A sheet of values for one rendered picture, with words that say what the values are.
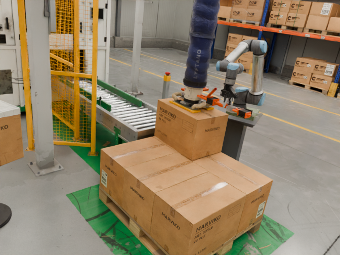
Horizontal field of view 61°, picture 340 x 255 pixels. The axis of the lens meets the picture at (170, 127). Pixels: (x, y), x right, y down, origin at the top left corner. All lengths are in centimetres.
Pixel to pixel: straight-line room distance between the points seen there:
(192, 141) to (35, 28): 175
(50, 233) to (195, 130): 147
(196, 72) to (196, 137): 59
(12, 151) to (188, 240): 141
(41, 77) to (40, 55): 20
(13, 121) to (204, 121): 150
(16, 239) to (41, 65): 155
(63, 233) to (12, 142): 85
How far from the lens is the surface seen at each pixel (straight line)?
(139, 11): 614
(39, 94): 316
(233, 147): 354
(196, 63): 266
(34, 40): 304
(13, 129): 236
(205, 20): 261
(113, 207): 287
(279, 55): 1166
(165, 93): 382
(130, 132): 310
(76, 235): 265
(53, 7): 303
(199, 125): 255
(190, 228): 200
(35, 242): 265
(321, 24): 983
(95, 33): 334
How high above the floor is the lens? 180
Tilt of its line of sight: 22 degrees down
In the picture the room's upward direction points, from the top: 7 degrees clockwise
